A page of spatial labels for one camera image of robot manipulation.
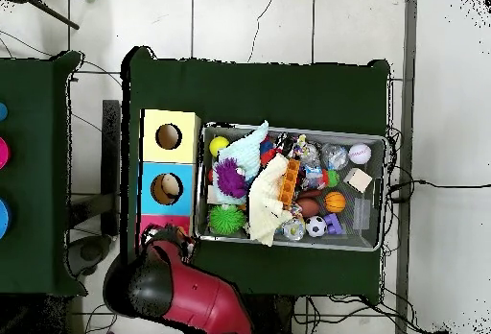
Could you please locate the black rod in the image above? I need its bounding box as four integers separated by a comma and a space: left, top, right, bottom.
22, 0, 81, 31

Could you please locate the yellow ball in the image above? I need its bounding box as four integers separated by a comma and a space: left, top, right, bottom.
208, 135, 231, 157

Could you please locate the dark green table cloth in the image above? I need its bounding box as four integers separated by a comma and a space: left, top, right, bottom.
0, 50, 88, 298
120, 46, 392, 299

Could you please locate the green spiky ball with eyes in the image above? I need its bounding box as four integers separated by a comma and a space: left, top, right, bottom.
208, 203, 246, 235

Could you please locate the white baseball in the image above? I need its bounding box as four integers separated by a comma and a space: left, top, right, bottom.
347, 142, 372, 165

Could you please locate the purple spiky ball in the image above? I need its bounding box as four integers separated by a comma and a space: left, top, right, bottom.
212, 156, 248, 200

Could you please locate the brown toy football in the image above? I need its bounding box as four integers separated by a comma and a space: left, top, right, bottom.
295, 196, 321, 218

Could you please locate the pink round toy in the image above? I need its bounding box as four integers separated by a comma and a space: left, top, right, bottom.
0, 136, 11, 170

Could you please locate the large blue round toy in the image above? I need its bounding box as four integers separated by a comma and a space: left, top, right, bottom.
0, 197, 12, 239

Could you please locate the orange toy building brick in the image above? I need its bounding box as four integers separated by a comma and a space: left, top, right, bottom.
279, 157, 301, 210

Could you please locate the plain wooden block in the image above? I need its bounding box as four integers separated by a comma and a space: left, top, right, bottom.
342, 167, 374, 194

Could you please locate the black power cable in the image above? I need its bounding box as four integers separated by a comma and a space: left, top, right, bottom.
387, 179, 491, 203

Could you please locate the mint knitted cloth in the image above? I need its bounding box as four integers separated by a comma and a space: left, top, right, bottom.
212, 119, 269, 205

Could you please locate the purple toy piece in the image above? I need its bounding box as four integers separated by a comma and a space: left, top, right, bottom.
323, 213, 346, 235

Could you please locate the small orange basketball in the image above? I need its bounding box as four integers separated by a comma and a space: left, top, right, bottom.
323, 191, 347, 213

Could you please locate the clear mesh bin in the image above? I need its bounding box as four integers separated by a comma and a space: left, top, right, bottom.
194, 121, 389, 252

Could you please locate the black white soccer ball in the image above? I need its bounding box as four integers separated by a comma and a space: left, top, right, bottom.
305, 215, 328, 238

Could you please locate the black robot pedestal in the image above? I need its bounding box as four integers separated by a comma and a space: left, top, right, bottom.
245, 293, 296, 334

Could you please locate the multicolour spiky caterpillar toy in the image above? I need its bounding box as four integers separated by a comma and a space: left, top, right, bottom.
321, 168, 341, 188

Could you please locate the wooden box with three holes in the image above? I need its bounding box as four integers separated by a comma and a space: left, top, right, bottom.
136, 108, 202, 251

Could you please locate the cream knitted cloth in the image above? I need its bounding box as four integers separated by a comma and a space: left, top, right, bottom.
245, 153, 294, 247

